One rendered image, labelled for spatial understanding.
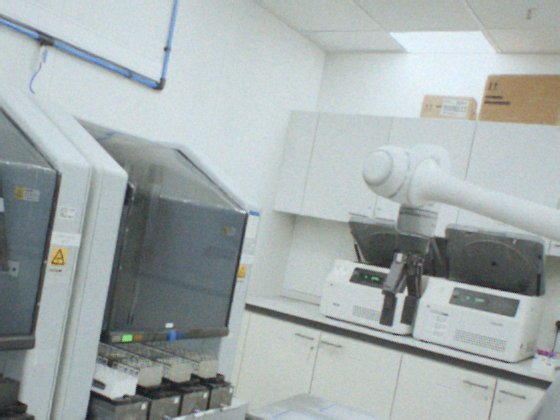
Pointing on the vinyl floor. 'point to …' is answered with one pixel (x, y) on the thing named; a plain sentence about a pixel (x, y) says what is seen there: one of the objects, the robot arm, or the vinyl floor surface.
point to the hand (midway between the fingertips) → (397, 320)
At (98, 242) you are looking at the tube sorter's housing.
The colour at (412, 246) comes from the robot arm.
